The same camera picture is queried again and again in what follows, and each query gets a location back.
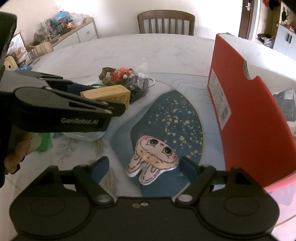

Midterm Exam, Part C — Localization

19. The bunny face plush pad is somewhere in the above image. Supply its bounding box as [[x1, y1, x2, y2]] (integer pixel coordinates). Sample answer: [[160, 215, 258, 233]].
[[126, 136, 179, 186]]

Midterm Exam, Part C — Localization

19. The yellow small carton box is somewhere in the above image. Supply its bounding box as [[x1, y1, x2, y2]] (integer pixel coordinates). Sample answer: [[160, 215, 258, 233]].
[[80, 85, 130, 109]]

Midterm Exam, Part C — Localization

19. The orange crochet fish keychain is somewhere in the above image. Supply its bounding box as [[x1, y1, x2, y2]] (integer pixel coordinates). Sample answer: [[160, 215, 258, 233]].
[[110, 67, 133, 82]]

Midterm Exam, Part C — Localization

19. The person's hand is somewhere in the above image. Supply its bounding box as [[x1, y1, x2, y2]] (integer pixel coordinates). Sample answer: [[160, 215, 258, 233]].
[[4, 133, 42, 174]]

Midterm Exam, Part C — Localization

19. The blue cloth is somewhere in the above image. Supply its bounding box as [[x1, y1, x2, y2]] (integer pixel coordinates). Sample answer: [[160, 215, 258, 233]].
[[13, 66, 32, 71]]

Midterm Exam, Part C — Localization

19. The blue speckled round placemat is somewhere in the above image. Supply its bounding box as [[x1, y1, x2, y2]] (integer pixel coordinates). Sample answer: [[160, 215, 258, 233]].
[[130, 90, 203, 197]]

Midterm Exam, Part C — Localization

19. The blue globe toy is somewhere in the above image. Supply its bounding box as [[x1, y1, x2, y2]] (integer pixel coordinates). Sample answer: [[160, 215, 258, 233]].
[[52, 11, 68, 25]]

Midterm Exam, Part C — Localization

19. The white wooden sideboard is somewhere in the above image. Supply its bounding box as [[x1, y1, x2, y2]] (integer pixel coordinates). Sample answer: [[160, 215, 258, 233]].
[[49, 17, 98, 50]]

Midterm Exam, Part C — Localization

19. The red white cardboard box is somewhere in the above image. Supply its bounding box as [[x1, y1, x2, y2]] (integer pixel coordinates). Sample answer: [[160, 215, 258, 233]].
[[208, 34, 295, 191]]

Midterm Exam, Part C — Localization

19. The dark grey wipes packet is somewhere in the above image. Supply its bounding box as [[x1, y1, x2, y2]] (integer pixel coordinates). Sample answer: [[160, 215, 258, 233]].
[[272, 87, 296, 137]]

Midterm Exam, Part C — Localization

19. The brown wooden chair far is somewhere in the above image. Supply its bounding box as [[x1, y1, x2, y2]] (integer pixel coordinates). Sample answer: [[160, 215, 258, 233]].
[[137, 9, 195, 36]]

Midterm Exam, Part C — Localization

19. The white tall cabinet unit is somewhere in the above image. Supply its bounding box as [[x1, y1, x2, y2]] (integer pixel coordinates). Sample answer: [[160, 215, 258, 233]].
[[254, 0, 295, 59]]

